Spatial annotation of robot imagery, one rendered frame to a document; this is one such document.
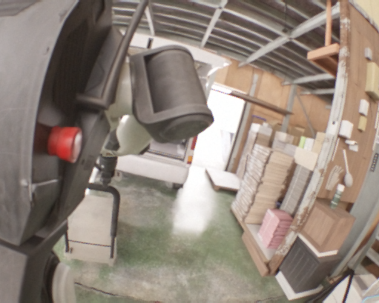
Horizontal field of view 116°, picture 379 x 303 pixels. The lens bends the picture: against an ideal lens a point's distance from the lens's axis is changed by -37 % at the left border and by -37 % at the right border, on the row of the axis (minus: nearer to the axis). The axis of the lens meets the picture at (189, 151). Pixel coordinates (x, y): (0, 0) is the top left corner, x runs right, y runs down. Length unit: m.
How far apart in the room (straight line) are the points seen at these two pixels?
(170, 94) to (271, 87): 4.92
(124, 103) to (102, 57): 0.08
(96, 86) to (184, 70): 0.13
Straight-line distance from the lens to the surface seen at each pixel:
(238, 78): 4.79
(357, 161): 2.10
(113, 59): 0.26
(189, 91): 0.27
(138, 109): 0.27
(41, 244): 0.29
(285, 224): 2.18
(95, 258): 1.40
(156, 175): 2.52
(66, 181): 0.23
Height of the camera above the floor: 1.23
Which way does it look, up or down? 11 degrees down
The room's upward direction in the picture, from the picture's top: 15 degrees clockwise
